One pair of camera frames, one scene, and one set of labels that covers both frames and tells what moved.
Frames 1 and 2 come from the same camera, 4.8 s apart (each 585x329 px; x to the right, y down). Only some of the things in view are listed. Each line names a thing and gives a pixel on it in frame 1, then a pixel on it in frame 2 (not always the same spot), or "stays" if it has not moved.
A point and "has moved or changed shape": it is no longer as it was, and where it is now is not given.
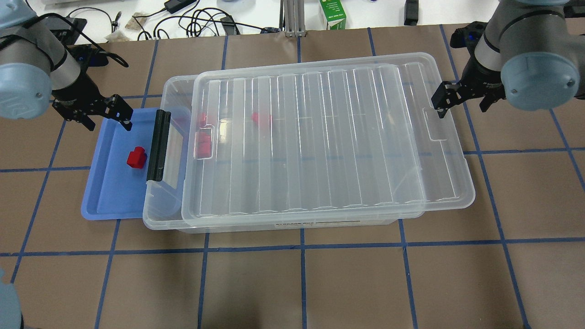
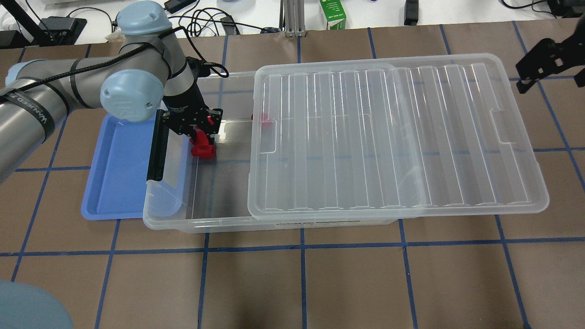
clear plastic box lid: [361, 138] has moved or changed shape
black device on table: [411, 13] stays
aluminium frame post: [294, 18] stays
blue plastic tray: [114, 191] stays
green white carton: [334, 13] stays
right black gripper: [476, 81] -> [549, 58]
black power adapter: [172, 5] stays
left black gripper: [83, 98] -> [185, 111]
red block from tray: [137, 158] -> [202, 147]
